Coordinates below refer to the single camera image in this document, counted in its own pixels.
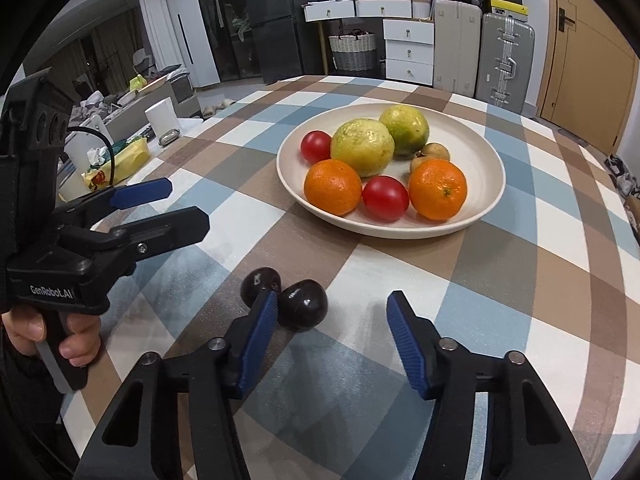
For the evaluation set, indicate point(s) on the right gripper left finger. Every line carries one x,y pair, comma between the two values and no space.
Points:
138,435

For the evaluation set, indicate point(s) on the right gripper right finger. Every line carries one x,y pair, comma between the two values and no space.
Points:
527,436

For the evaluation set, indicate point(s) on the orange mandarin in plate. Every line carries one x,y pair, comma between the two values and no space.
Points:
333,186

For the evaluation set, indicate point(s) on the wooden door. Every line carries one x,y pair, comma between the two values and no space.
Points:
592,74

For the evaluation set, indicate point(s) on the woven laundry basket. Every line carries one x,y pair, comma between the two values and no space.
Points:
354,52

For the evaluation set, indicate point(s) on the cream round plate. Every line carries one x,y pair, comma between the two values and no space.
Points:
469,151

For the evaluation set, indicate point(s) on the white drawer cabinet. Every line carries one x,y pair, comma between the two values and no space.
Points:
409,50

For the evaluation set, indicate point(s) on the large yellow-green guava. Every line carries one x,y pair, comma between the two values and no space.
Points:
408,127

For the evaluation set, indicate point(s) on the checkered tablecloth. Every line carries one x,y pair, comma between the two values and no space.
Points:
552,271

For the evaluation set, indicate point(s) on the brown longan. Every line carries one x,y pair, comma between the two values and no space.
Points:
436,151
417,162

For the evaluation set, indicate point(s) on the white desk drawers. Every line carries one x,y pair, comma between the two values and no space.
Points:
328,10

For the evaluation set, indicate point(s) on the dark purple plum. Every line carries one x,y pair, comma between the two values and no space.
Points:
258,280
303,305

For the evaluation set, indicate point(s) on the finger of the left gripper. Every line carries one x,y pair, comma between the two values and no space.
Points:
140,192
160,234

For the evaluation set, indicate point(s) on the white cylindrical cup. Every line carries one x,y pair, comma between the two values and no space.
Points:
162,117

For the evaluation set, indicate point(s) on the silver suitcase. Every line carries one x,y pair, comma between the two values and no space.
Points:
506,58

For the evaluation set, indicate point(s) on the black refrigerator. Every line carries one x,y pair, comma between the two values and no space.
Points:
286,44

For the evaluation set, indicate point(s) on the left hand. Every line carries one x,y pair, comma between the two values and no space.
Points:
26,328

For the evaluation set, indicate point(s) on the orange mandarin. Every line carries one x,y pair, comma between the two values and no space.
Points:
333,186
437,189

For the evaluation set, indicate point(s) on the beige suitcase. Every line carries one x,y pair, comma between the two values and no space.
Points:
457,46

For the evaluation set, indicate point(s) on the red cherry tomato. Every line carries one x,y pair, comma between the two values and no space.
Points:
315,146
386,197

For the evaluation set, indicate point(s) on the yellow snack bag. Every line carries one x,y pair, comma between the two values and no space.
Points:
127,162

